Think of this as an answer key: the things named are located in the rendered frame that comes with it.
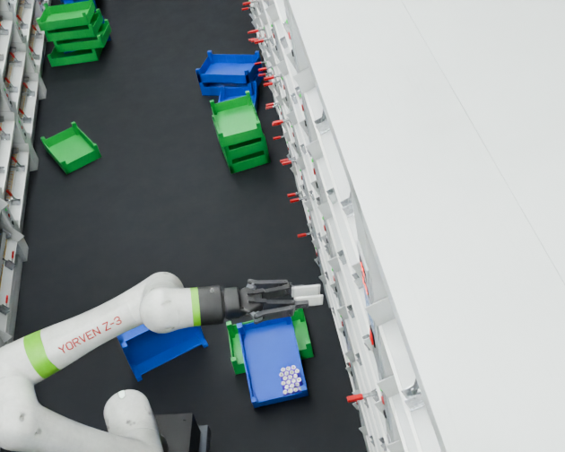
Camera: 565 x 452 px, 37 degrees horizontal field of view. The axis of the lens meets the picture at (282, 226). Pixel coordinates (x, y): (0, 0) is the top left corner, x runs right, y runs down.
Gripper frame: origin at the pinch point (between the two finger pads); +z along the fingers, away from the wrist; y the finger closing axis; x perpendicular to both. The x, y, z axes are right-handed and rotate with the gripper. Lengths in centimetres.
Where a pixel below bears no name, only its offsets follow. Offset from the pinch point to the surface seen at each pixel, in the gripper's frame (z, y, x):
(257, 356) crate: -4, -64, -94
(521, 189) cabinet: 17, 58, 75
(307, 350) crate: 14, -64, -93
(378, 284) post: -1, 54, 56
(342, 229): 4.7, 10.2, 29.1
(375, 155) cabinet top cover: 0, 44, 72
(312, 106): 1.2, -9.3, 47.5
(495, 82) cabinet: 22, 32, 76
